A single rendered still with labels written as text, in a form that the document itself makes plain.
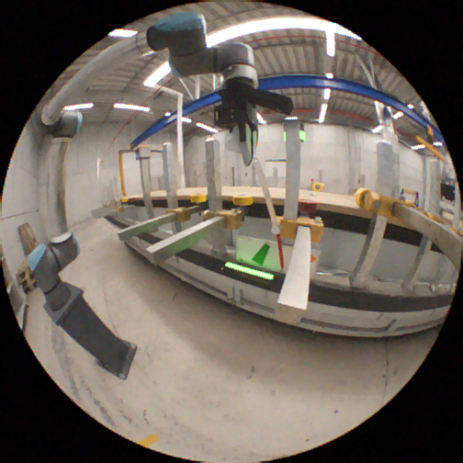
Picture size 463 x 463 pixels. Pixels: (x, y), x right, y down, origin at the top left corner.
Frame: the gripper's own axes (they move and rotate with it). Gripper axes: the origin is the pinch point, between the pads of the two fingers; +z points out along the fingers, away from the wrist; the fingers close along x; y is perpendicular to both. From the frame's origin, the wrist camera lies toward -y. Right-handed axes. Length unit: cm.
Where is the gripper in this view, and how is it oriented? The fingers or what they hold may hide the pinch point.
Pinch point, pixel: (250, 160)
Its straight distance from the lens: 31.8
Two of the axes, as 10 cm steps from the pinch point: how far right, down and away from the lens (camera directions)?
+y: -8.7, -1.7, 4.7
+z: 0.2, 9.3, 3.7
